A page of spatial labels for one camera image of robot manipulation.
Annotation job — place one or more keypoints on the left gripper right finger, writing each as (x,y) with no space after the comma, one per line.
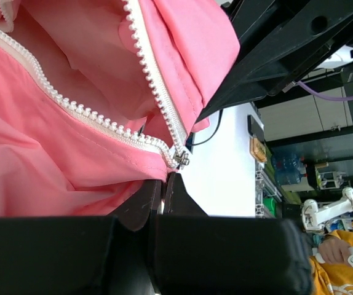
(194,253)

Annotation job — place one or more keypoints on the person in yellow shirt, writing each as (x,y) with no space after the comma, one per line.
(335,275)

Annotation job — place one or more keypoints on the pink zip-up jacket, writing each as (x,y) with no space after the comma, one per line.
(97,96)

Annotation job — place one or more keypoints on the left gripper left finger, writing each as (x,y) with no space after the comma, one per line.
(81,254)

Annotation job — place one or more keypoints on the black shelf frame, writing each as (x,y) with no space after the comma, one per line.
(318,130)

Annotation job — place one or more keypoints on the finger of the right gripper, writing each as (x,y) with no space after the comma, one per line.
(280,42)

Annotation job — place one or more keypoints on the water bottles pack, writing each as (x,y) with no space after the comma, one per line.
(287,168)

